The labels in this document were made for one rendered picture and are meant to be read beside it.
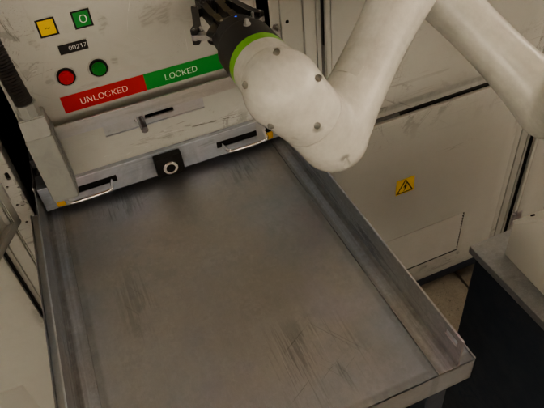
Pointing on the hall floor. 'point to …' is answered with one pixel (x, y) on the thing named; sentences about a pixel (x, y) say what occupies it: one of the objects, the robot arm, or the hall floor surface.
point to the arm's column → (499, 350)
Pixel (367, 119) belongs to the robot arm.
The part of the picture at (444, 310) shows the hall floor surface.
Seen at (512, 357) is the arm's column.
